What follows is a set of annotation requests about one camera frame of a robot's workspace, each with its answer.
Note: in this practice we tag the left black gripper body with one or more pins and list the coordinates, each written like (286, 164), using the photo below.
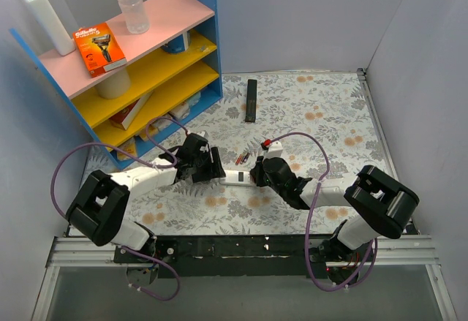
(210, 165)

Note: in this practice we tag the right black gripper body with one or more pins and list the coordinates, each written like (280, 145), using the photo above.
(258, 173)

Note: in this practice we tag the red white remote control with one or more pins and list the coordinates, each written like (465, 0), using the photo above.
(237, 178)

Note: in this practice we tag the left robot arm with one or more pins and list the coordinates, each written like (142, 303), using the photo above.
(99, 207)

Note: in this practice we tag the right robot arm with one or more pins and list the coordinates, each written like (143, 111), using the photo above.
(383, 205)

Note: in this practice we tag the white packets on shelf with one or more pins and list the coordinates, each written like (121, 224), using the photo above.
(179, 112)

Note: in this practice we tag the yellow packet on shelf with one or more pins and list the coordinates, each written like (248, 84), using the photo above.
(129, 149)

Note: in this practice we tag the red white book box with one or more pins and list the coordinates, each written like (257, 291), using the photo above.
(123, 118)

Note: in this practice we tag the long black box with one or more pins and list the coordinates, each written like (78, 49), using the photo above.
(251, 101)

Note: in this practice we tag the blue shelf unit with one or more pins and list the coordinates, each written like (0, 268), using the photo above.
(172, 78)

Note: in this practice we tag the cream cylinder container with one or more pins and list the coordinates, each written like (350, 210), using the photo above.
(114, 86)

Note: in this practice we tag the orange razor box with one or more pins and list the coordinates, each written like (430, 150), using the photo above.
(99, 49)

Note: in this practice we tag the clear plastic water bottle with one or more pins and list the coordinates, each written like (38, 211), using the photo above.
(129, 3)

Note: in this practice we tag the white bottle black cap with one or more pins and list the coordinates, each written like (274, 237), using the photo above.
(46, 16)

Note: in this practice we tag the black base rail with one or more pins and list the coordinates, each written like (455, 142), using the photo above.
(242, 255)

